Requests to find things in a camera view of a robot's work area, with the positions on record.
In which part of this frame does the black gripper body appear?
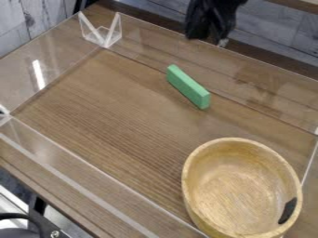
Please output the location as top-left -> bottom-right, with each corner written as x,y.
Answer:
185,0 -> 249,47

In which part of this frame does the green rectangular stick block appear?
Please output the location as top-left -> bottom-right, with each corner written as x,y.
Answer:
167,64 -> 210,110

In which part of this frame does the round wooden bowl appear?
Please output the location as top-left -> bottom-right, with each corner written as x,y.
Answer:
182,138 -> 303,238

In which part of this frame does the clear acrylic tray enclosure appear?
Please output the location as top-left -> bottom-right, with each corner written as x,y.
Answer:
0,10 -> 318,238

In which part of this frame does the black metal stand bracket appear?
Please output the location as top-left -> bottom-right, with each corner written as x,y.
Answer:
28,196 -> 71,238

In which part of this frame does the black cable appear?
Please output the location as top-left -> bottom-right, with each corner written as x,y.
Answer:
0,211 -> 32,226

